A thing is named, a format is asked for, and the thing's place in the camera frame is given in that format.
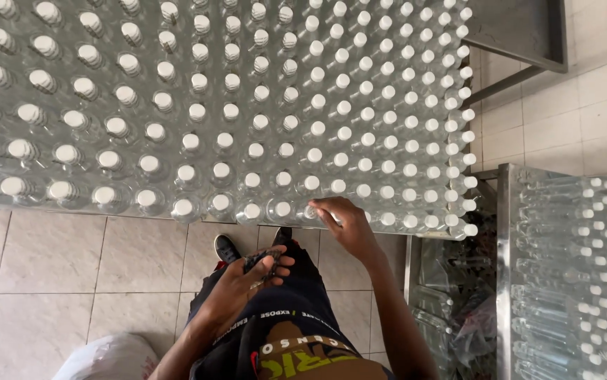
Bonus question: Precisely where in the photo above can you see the person's left hand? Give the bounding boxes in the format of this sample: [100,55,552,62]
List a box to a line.
[197,251,297,334]

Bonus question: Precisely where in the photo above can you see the person's right hand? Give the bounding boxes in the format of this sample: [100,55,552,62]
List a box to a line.
[308,197,384,261]

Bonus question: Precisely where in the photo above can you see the single clear plastic bottle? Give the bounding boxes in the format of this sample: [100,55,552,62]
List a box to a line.
[298,203,332,228]

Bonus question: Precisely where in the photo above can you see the bundle of dark seal bands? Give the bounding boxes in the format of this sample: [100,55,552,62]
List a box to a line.
[243,249,284,289]

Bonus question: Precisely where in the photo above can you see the dark trousers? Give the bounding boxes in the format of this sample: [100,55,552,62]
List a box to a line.
[190,239,331,317]

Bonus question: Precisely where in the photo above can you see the steel work table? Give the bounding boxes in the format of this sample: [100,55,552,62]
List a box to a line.
[403,232,415,305]

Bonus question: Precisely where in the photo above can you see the dark printed t-shirt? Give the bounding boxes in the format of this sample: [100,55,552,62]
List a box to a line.
[187,296,395,380]

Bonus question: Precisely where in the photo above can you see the heap of clear plastic bags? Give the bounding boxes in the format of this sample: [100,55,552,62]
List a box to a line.
[409,211,499,380]

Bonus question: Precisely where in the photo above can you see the rows of white-capped clear bottles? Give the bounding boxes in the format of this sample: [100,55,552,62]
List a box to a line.
[0,0,479,241]

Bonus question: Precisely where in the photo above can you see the steel tray table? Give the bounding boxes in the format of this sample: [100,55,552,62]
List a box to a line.
[471,163,607,380]

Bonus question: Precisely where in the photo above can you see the pile of lying clear bottles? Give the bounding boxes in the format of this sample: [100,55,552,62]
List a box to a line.
[511,177,607,380]

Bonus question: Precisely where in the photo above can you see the grey metal table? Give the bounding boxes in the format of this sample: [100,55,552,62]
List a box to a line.
[461,0,569,109]

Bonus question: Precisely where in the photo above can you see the white plastic bag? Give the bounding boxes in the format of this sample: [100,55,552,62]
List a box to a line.
[53,332,160,380]

